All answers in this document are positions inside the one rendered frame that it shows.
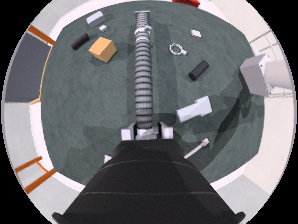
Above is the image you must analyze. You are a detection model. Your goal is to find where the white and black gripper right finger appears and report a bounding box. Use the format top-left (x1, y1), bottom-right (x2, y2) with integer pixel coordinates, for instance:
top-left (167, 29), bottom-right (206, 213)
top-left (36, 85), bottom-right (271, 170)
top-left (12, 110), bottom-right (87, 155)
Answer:
top-left (158, 122), bottom-right (173, 139)

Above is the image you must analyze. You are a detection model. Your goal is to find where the small tan box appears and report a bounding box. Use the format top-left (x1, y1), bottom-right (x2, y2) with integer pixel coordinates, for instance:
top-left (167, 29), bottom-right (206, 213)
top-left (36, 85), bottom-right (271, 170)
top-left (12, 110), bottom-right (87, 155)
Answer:
top-left (89, 37), bottom-right (117, 63)

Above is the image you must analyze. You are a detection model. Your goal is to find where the black hose piece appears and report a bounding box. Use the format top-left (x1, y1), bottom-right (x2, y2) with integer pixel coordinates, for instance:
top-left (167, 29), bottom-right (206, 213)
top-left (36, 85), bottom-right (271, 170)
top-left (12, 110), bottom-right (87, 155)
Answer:
top-left (71, 33), bottom-right (89, 50)

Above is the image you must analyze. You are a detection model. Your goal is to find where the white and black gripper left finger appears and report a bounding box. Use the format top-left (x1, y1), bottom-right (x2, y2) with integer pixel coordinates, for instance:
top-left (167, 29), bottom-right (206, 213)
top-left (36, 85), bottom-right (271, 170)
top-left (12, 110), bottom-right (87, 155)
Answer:
top-left (121, 123), bottom-right (137, 141)

